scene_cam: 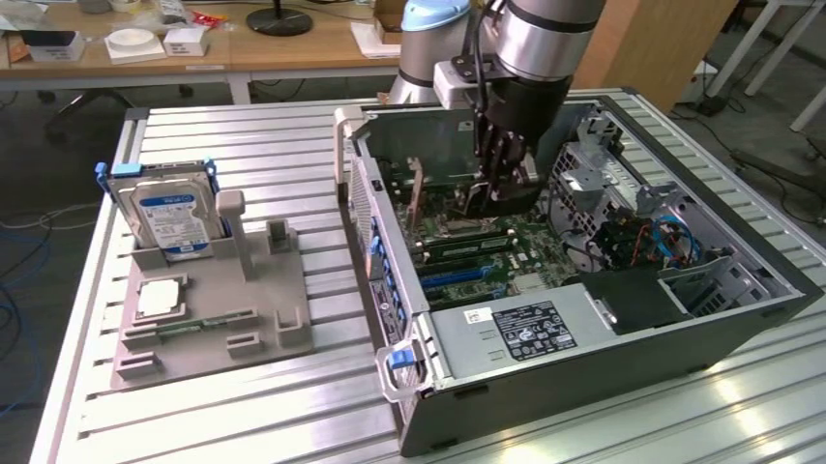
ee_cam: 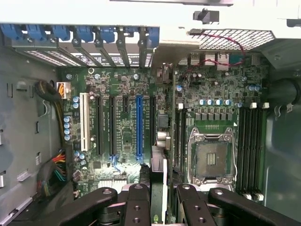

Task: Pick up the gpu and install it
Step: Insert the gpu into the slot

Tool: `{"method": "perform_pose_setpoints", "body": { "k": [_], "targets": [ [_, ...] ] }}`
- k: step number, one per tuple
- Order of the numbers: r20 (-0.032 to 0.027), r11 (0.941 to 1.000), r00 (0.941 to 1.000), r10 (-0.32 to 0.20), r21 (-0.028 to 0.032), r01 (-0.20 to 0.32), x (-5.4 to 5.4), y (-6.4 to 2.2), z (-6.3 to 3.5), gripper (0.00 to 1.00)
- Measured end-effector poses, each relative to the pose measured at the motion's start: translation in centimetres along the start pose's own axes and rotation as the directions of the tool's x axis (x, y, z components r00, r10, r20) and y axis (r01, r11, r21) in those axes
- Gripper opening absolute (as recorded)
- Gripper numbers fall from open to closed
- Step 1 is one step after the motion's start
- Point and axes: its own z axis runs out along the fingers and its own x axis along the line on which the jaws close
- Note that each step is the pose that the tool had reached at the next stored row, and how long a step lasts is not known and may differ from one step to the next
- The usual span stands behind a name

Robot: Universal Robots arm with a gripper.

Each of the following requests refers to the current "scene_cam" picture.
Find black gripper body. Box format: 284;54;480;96
479;75;574;142

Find black graphics card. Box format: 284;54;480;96
404;155;550;229

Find silver disk bay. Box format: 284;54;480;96
555;114;647;229

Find CPU socket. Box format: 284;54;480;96
442;217;495;235

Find green motherboard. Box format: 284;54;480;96
376;161;582;313

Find installed black RAM stick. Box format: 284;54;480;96
423;234;519;265

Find blue expansion slot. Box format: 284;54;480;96
416;263;492;291

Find wooden cabinet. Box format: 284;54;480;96
570;0;741;112

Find white foam sheet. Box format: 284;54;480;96
350;21;403;59

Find cardboard box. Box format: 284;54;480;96
374;0;414;33

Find grey power supply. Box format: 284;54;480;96
428;282;615;381

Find black round lamp base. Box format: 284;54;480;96
245;0;315;37

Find black open PC case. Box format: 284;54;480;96
332;94;826;458

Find hard disk with blue caddy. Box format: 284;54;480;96
95;157;217;265

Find small white labelled box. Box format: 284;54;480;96
161;26;212;58

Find green RAM stick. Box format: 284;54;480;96
155;314;255;337

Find silver CPU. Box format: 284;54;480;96
137;279;185;315

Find grey parts rack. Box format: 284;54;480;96
109;189;318;391

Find white round holder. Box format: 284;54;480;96
103;27;168;66

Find black office chair base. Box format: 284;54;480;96
37;86;140;144

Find wooden desk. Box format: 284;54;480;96
0;0;440;105

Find white box with black lid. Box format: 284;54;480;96
19;29;88;63

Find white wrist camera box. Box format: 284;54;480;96
431;60;491;110

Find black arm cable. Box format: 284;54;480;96
464;0;506;105

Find red wire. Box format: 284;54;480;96
630;222;654;266

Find blue wire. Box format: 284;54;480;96
648;217;703;268

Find white table frame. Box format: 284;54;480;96
706;0;826;131

